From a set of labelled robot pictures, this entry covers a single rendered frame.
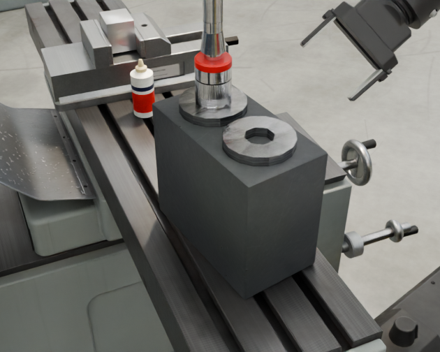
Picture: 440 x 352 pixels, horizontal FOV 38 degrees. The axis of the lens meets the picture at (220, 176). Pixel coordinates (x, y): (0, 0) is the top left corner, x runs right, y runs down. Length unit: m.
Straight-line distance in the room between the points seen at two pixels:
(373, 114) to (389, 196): 0.59
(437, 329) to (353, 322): 0.49
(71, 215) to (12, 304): 0.21
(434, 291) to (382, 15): 0.63
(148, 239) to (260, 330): 0.22
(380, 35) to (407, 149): 1.88
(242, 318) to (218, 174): 0.19
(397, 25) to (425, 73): 2.46
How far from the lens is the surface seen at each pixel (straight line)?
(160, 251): 0.91
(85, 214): 1.17
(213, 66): 0.79
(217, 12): 0.78
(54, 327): 1.34
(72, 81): 1.22
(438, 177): 2.70
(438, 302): 1.36
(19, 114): 1.36
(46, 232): 1.18
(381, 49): 0.96
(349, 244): 1.53
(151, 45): 1.23
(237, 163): 0.75
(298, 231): 0.82
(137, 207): 0.98
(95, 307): 1.34
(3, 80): 3.38
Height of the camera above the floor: 1.56
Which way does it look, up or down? 37 degrees down
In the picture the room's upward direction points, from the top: straight up
